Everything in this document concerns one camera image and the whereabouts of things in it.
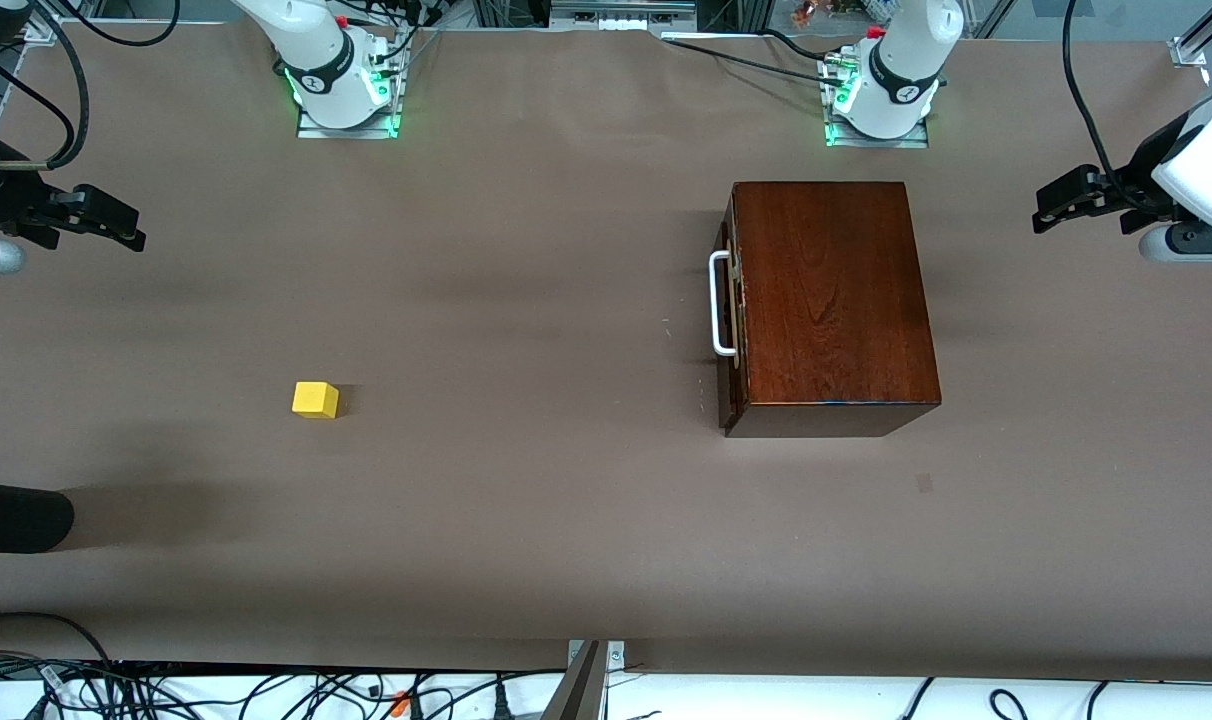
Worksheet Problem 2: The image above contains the grey network switch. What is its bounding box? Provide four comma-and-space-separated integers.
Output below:
549, 0, 699, 33

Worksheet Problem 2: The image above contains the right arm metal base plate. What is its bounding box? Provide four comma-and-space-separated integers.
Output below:
296, 28, 404, 141

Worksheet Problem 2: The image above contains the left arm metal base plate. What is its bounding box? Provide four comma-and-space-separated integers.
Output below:
824, 50, 930, 149

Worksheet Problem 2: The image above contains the black cable to arm base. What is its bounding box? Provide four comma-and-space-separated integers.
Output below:
661, 30, 852, 86

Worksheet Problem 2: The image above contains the black cylinder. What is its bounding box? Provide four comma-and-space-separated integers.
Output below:
0, 480, 75, 554

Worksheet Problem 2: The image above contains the aluminium frame profile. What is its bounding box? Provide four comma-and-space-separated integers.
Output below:
1169, 0, 1212, 69
21, 0, 67, 46

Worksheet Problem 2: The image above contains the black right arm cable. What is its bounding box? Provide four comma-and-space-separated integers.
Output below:
0, 0, 182, 171

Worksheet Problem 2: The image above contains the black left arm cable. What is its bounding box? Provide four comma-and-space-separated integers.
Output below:
1062, 0, 1157, 201

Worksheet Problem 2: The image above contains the dark brown wooden cabinet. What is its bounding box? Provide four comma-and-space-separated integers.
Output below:
718, 181, 942, 439

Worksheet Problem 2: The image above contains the metal bracket with dark bar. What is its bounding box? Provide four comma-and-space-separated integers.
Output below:
541, 640, 627, 720

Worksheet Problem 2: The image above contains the wooden drawer with white handle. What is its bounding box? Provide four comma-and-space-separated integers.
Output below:
709, 215, 745, 426

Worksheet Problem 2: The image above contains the thick black arched cable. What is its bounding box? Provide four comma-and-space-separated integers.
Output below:
0, 612, 117, 666

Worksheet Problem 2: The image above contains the black cable bundle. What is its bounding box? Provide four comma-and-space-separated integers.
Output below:
0, 655, 567, 720

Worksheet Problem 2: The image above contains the yellow block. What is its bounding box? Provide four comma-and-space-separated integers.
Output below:
292, 382, 340, 420

